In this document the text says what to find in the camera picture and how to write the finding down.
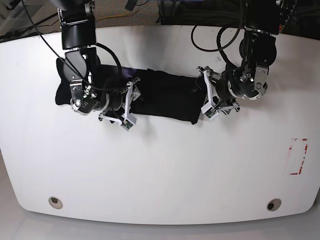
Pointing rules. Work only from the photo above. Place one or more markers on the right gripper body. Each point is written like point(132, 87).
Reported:
point(120, 100)

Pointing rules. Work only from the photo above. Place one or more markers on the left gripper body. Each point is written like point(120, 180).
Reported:
point(223, 95)

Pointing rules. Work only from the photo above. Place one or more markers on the black T-shirt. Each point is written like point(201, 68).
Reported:
point(162, 94)

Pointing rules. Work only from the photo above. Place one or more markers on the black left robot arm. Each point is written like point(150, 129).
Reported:
point(260, 20)

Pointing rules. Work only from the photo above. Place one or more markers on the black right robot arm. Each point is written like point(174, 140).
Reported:
point(91, 70)

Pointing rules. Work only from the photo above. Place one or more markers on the red tape rectangle marking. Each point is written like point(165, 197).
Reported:
point(297, 155)

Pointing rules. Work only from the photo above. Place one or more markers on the black rod on floor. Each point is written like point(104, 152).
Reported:
point(12, 34)

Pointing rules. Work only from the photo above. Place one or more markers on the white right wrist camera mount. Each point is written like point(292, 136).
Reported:
point(127, 105)

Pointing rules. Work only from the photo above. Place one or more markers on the right table cable grommet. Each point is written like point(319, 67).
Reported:
point(274, 205)

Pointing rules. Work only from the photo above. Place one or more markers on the table cable grommet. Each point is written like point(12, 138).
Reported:
point(274, 205)
point(55, 203)

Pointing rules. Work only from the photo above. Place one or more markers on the left table cable grommet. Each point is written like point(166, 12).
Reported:
point(55, 203)

